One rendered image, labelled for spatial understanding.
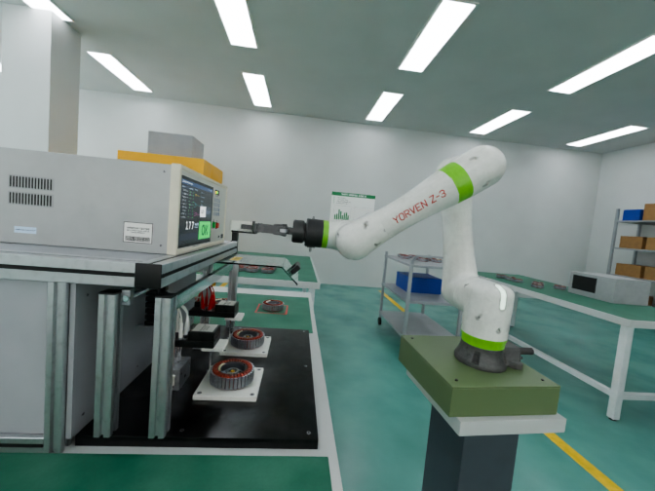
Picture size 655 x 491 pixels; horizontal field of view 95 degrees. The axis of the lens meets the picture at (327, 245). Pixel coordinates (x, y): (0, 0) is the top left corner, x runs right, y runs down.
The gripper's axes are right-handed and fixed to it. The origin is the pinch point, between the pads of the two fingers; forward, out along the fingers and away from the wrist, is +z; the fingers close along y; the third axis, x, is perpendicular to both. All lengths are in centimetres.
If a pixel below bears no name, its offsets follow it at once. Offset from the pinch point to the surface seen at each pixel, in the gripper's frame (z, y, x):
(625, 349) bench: -255, 84, -62
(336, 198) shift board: -93, 512, 60
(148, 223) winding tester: 15.2, -27.6, -0.8
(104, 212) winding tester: 24.4, -27.5, 0.6
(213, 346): 0.1, -22.6, -30.2
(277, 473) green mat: -18, -46, -44
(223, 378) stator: -3.4, -24.9, -37.2
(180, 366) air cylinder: 8.0, -21.7, -36.5
